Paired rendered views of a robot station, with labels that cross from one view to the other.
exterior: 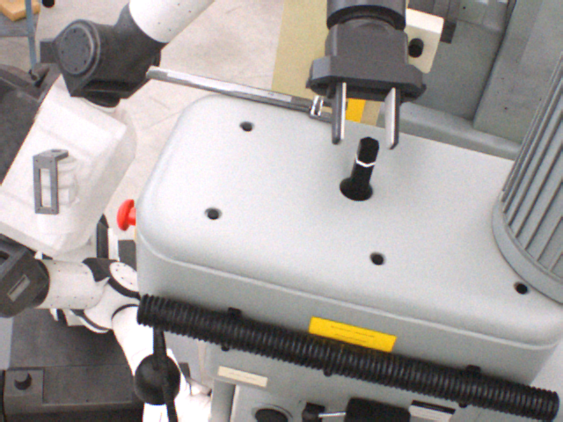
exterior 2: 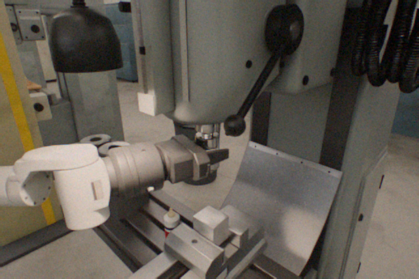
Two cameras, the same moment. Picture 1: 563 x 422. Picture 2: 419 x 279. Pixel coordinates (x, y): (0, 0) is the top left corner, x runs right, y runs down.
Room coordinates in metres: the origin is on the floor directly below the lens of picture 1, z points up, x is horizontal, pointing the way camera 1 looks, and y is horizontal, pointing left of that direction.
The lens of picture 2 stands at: (0.29, 0.29, 1.46)
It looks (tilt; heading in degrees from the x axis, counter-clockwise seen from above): 23 degrees down; 309
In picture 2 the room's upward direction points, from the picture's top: straight up
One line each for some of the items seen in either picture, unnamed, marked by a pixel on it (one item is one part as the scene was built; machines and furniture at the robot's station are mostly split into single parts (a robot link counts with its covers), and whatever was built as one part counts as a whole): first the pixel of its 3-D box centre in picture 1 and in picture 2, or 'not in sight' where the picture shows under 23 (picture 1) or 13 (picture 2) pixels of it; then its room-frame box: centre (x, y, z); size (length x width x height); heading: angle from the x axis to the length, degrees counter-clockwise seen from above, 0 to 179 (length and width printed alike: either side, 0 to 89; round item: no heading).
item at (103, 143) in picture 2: not in sight; (109, 172); (1.01, -0.08, 1.03); 0.22 x 0.12 x 0.20; 2
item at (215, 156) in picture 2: not in sight; (215, 157); (0.57, -0.06, 1.23); 0.06 x 0.02 x 0.03; 72
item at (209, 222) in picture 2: not in sight; (211, 226); (0.59, -0.07, 1.05); 0.06 x 0.05 x 0.06; 178
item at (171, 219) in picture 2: not in sight; (172, 225); (0.71, -0.07, 0.99); 0.04 x 0.04 x 0.11
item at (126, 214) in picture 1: (131, 215); not in sight; (0.62, 0.18, 1.76); 0.04 x 0.03 x 0.04; 176
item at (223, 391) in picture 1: (225, 381); (151, 38); (0.61, 0.04, 1.45); 0.04 x 0.04 x 0.21; 86
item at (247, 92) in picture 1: (245, 91); not in sight; (0.73, 0.07, 1.89); 0.24 x 0.04 x 0.01; 87
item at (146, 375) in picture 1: (157, 374); (84, 38); (0.59, 0.14, 1.45); 0.07 x 0.07 x 0.06
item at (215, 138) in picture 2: not in sight; (207, 137); (0.60, -0.07, 1.26); 0.05 x 0.05 x 0.01
